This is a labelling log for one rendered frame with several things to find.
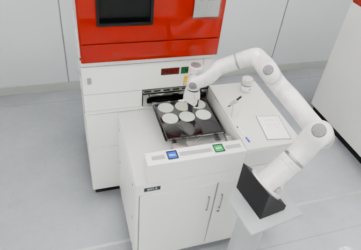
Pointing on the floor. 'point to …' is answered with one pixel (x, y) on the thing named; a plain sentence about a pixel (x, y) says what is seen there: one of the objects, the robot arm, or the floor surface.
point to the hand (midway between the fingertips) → (190, 108)
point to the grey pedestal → (236, 240)
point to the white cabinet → (177, 207)
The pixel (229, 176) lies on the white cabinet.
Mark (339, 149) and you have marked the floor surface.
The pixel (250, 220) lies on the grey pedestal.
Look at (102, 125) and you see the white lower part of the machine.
